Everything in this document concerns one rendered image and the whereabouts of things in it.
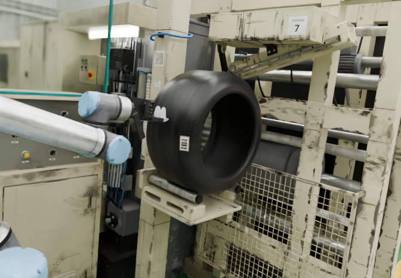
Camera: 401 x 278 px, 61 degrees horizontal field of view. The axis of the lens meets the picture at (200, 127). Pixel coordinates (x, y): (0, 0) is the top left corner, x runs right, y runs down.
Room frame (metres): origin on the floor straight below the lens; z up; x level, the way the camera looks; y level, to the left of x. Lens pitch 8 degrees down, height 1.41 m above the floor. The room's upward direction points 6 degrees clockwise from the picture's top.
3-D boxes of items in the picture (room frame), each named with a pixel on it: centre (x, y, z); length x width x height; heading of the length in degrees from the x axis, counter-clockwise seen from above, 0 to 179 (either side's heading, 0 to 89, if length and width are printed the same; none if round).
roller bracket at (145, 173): (1.79, 0.13, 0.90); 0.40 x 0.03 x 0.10; 136
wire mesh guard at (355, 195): (1.75, -0.39, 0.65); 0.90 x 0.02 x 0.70; 46
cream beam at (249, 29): (1.79, -0.29, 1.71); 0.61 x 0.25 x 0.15; 46
